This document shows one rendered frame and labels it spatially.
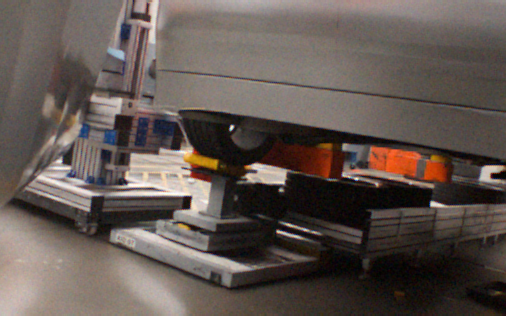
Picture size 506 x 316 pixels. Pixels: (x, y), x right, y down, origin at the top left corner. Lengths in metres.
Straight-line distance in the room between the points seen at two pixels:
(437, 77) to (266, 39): 0.55
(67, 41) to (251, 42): 1.87
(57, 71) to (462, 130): 1.62
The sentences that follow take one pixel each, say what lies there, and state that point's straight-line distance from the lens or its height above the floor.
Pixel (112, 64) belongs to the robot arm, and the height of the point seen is 0.95.
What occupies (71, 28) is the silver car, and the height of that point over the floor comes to 0.80.
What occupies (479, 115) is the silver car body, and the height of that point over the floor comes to 0.89.
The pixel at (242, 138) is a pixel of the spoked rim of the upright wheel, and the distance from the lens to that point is 3.57.
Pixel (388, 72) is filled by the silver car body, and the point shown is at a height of 0.97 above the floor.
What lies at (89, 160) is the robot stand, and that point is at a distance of 3.98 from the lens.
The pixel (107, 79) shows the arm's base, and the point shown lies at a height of 0.86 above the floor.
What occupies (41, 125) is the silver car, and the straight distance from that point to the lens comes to 0.16.
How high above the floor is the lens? 0.79
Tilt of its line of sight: 4 degrees down
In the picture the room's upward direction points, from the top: 9 degrees clockwise
